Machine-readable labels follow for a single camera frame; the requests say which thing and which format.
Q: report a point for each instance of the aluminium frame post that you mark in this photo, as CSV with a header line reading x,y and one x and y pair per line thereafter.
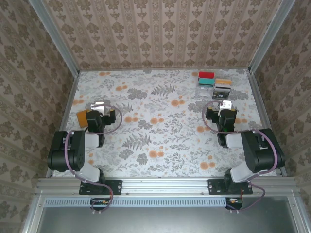
x,y
56,38
270,36

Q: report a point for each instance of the teal card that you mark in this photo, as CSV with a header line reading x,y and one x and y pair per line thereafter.
x,y
206,82

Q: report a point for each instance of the grey metal panel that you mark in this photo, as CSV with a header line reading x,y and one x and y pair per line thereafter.
x,y
158,221

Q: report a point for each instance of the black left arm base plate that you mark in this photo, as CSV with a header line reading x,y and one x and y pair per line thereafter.
x,y
116,187

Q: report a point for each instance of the black VIP card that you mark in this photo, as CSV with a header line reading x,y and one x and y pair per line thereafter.
x,y
221,94

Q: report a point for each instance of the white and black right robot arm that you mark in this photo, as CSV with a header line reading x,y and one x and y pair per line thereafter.
x,y
262,150

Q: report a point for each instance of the orange leather card holder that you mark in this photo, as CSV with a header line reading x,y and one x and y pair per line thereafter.
x,y
81,119

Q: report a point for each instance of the aluminium mounting rail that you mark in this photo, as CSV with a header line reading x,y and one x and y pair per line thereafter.
x,y
165,185

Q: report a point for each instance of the red card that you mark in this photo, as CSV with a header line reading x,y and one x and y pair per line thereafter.
x,y
206,74

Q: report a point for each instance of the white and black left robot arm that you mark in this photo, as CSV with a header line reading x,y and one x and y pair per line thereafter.
x,y
73,150

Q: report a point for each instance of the aluminium side rail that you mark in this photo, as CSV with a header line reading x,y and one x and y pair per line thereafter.
x,y
69,102
258,97

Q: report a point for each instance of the tan card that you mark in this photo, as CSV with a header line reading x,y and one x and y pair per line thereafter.
x,y
223,81

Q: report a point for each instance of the white card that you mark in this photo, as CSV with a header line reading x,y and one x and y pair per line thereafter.
x,y
222,87

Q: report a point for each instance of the black controller board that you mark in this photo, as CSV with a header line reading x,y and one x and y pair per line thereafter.
x,y
234,202
99,203

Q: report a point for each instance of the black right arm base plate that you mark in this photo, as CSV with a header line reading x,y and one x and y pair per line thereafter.
x,y
213,187

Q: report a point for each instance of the floral patterned table mat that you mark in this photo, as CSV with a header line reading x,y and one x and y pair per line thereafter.
x,y
145,85

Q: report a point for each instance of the clear acrylic card stand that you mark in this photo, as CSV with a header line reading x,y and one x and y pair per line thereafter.
x,y
204,91

